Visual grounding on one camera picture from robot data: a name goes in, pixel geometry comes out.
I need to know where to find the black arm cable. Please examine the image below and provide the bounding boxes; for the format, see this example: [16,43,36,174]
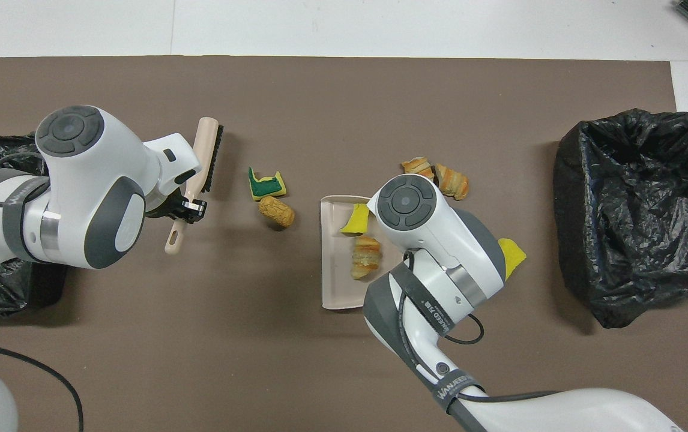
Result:
[0,201,85,432]
[398,252,561,404]

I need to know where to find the pale white bread chunk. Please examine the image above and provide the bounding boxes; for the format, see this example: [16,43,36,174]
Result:
[350,236,384,281]

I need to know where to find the green and yellow sponge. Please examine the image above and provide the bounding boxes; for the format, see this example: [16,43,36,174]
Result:
[248,167,289,201]

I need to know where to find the beige hand brush black bristles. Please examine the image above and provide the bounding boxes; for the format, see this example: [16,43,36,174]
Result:
[164,117,225,256]

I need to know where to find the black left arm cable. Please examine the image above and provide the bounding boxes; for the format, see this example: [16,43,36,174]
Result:
[0,201,85,432]

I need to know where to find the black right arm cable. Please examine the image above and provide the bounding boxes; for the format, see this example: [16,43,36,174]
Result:
[398,252,561,404]

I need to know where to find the brown textured bread roll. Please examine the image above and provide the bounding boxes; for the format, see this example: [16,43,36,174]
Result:
[258,197,295,229]

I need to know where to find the brown paper table mat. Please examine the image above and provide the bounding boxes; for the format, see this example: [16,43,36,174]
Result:
[0,56,688,432]

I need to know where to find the croissant bread piece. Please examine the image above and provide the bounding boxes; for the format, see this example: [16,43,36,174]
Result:
[434,164,469,201]
[401,157,436,184]

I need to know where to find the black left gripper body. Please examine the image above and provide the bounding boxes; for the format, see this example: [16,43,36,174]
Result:
[161,193,208,224]

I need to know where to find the yellow sponge piece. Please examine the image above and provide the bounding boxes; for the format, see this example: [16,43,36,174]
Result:
[497,238,527,280]
[339,204,370,236]

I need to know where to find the beige plastic dustpan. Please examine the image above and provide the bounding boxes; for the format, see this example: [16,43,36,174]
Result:
[319,194,381,311]

